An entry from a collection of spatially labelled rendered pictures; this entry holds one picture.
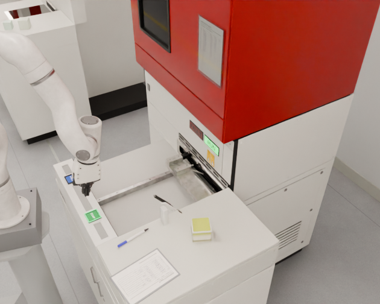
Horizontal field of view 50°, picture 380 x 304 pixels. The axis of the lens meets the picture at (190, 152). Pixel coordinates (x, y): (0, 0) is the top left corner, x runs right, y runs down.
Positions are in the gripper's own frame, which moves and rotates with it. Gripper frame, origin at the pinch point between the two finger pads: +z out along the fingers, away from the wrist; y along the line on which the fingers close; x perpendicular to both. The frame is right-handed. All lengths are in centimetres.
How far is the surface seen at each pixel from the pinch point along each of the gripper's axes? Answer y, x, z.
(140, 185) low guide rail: -34.1, -17.0, 20.1
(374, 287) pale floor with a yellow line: -165, 56, 79
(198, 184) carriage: -55, 0, 12
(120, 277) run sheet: -1.4, 32.7, 14.7
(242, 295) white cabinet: -49, 50, 30
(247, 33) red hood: -47, 15, -67
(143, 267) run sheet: -10.0, 33.3, 12.9
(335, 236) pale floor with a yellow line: -174, 16, 77
